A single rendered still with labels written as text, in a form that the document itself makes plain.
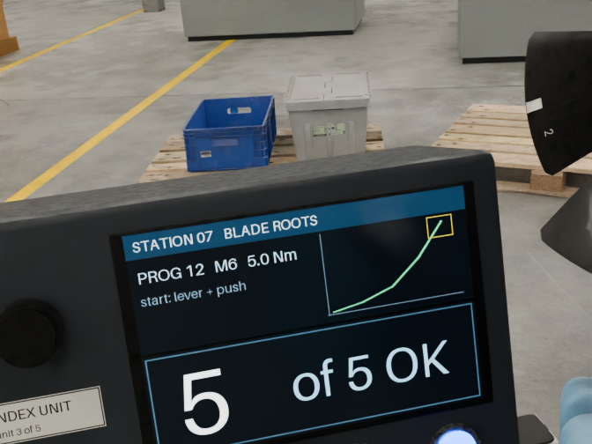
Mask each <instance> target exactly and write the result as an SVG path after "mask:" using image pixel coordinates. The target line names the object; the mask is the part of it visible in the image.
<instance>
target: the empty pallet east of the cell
mask: <svg viewBox="0 0 592 444"><path fill-rule="evenodd" d="M431 146H434V147H448V148H462V149H476V150H483V151H487V152H490V153H491V155H492V157H493V159H494V165H495V166H496V167H513V168H524V169H531V176H530V183H521V182H511V181H496V184H497V191H503V192H508V191H512V192H522V193H530V194H538V195H547V196H560V197H567V198H570V197H571V196H572V195H573V194H574V193H575V192H576V191H577V190H578V189H579V188H571V187H567V186H566V172H572V173H578V174H592V152H591V153H590V154H588V155H586V156H585V157H583V158H582V159H579V160H578V161H576V162H574V163H573V164H572V165H570V166H568V167H566V168H565V169H563V170H561V171H560V172H558V173H556V174H554V175H550V174H547V173H546V172H545V171H544V169H543V167H542V165H541V163H540V160H539V158H538V156H537V152H536V149H535V146H534V144H533V140H532V137H531V134H530V130H529V122H528V117H527V111H526V106H509V105H489V104H472V105H471V106H470V107H469V108H468V109H467V110H466V112H464V113H463V114H462V115H461V118H460V117H459V118H458V119H457V120H456V121H455V124H452V125H451V126H450V127H449V128H448V129H447V130H446V132H445V133H443V134H442V135H441V136H440V137H439V138H438V140H436V141H435V142H434V143H433V144H432V145H431Z"/></svg>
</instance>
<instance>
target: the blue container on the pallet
mask: <svg viewBox="0 0 592 444"><path fill-rule="evenodd" d="M238 107H250V108H251V112H250V113H239V109H238ZM228 108H229V109H230V114H228V112H227V109H228ZM182 130H183V133H182V135H183V136H184V138H183V139H184V144H185V145H184V146H185V150H186V152H185V153H186V157H187V160H186V162H187V169H188V171H189V172H191V173H193V172H210V171H226V170H239V169H245V168H252V167H264V166H268V165H269V163H270V156H271V153H272V150H273V146H274V143H275V140H276V136H277V133H278V132H277V124H276V114H275V103H274V95H263V96H247V97H232V98H218V99H204V100H201V101H200V103H199V104H198V105H197V107H196V109H195V110H194V111H193V113H192V114H191V116H190V117H189V119H188V120H187V122H186V123H185V125H184V127H183V129H182Z"/></svg>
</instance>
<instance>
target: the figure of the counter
mask: <svg viewBox="0 0 592 444"><path fill-rule="evenodd" d="M142 364H143V370H144V380H145V386H146V392H147V397H148V403H149V408H150V414H151V420H152V430H153V436H154V441H155V444H253V443H257V442H262V441H265V440H264V434H263V422H262V415H261V409H260V403H259V396H258V390H257V383H256V377H255V365H254V358H253V352H252V345H251V339H248V340H242V341H238V342H232V343H227V344H218V345H213V346H208V347H203V348H197V349H193V350H187V351H178V352H173V353H168V354H163V355H158V356H152V357H147V358H142Z"/></svg>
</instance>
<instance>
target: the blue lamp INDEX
mask: <svg viewBox="0 0 592 444"><path fill-rule="evenodd" d="M430 444H481V441H480V439H479V438H478V436H477V433H476V432H475V431H474V430H473V429H472V428H471V427H470V426H468V425H465V424H461V423H453V424H449V425H445V426H443V427H442V428H441V429H440V430H439V431H438V432H437V433H436V434H435V435H434V436H433V438H432V440H431V442H430Z"/></svg>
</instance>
